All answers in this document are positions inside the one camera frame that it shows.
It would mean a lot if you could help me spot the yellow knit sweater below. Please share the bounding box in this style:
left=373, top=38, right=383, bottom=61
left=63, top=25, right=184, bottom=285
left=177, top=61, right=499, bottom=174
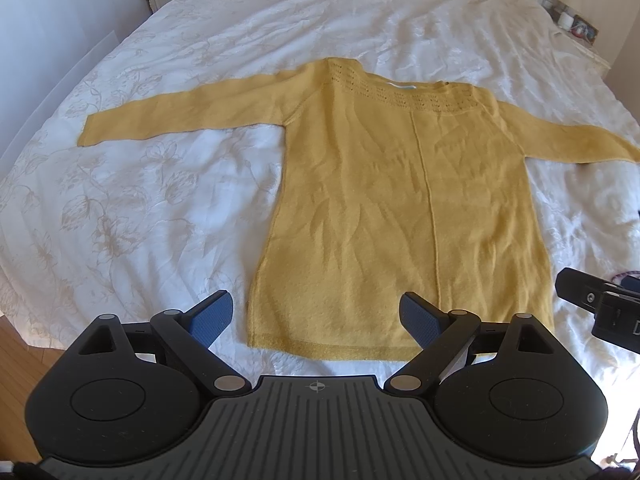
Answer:
left=78, top=58, right=639, bottom=361

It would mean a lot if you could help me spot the cream right nightstand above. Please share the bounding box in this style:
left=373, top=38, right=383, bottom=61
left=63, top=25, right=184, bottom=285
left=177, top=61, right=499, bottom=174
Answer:
left=542, top=0, right=611, bottom=79

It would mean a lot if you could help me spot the dark photo frame right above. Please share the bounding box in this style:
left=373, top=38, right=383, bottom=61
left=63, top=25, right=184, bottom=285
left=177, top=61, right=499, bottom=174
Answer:
left=570, top=14, right=599, bottom=46

